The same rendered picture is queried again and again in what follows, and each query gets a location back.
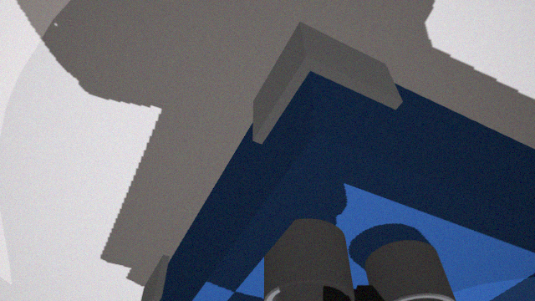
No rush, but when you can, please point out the dark grey metal bushing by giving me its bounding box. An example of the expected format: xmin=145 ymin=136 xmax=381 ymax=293
xmin=264 ymin=218 xmax=355 ymax=301
xmin=365 ymin=240 xmax=456 ymax=301

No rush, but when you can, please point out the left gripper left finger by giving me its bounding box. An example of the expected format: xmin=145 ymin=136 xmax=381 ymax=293
xmin=323 ymin=286 xmax=351 ymax=301

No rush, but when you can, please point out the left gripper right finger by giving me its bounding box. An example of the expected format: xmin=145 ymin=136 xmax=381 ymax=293
xmin=354 ymin=285 xmax=384 ymax=301

